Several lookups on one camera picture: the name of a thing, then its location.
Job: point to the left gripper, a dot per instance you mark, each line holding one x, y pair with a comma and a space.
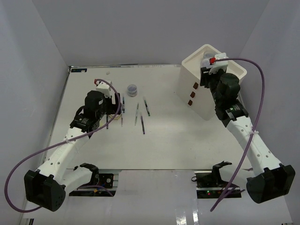
114, 107

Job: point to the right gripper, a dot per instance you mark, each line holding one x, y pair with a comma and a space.
205, 76

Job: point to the paper clip jar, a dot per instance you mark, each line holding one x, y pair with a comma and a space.
205, 63
132, 90
208, 54

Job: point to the white drawer storage box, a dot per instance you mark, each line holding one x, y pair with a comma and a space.
189, 90

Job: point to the light green pen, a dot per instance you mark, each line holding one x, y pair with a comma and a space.
136, 113

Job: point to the dark green pen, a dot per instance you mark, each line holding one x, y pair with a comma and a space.
146, 106

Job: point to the purple pen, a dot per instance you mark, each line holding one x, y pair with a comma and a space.
142, 123

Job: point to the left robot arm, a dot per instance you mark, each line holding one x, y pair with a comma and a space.
49, 184

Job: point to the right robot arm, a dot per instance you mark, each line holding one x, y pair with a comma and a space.
271, 178

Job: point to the beige masking tape roll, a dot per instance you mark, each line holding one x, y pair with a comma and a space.
118, 117

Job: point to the blue capped pen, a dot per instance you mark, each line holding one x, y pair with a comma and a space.
123, 103

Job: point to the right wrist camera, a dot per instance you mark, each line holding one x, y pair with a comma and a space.
219, 59

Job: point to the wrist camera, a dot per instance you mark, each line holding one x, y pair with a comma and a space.
219, 59
104, 87

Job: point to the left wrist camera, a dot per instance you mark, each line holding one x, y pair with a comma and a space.
104, 87

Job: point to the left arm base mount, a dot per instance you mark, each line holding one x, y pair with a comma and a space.
103, 183

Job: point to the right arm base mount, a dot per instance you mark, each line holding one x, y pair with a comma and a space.
209, 184

